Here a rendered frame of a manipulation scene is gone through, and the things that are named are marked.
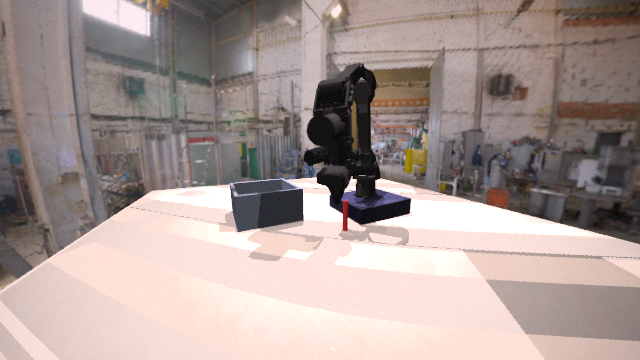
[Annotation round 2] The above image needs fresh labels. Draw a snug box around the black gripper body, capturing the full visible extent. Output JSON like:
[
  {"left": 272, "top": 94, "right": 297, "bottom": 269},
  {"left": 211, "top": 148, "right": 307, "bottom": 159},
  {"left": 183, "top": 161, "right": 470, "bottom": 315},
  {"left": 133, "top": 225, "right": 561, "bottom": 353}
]
[{"left": 316, "top": 136, "right": 359, "bottom": 186}]

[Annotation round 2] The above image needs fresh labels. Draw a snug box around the dark red peg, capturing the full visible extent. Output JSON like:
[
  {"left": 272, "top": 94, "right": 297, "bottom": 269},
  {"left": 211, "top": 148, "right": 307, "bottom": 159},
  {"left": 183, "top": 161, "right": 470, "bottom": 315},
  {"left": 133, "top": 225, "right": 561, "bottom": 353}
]
[{"left": 343, "top": 201, "right": 349, "bottom": 231}]

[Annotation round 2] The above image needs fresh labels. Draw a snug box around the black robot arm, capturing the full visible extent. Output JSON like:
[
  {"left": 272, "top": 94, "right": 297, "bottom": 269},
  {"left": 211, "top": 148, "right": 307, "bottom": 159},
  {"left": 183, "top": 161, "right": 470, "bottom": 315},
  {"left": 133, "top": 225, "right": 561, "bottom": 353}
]
[{"left": 303, "top": 62, "right": 380, "bottom": 199}]

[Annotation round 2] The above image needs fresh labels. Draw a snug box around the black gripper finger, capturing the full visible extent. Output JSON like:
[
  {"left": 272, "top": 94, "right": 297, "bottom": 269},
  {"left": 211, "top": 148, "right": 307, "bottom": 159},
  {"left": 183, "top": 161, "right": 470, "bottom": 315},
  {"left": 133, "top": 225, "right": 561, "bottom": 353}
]
[
  {"left": 346, "top": 160, "right": 358, "bottom": 188},
  {"left": 321, "top": 180, "right": 349, "bottom": 205}
]

